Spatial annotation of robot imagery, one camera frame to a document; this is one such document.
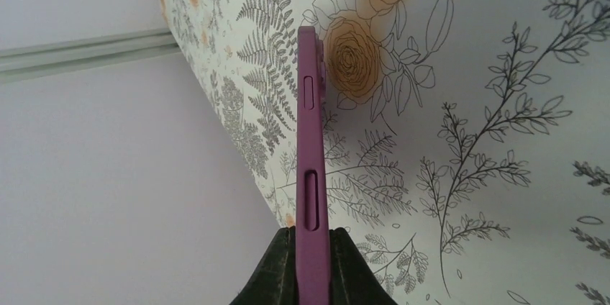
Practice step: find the purple phone black screen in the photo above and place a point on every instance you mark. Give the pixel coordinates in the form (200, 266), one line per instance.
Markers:
(313, 266)

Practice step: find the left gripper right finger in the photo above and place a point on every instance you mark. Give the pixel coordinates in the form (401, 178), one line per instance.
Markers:
(352, 281)

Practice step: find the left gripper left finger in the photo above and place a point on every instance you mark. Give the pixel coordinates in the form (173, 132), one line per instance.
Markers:
(273, 281)

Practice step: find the floral patterned table mat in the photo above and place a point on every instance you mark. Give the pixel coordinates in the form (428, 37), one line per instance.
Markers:
(466, 141)

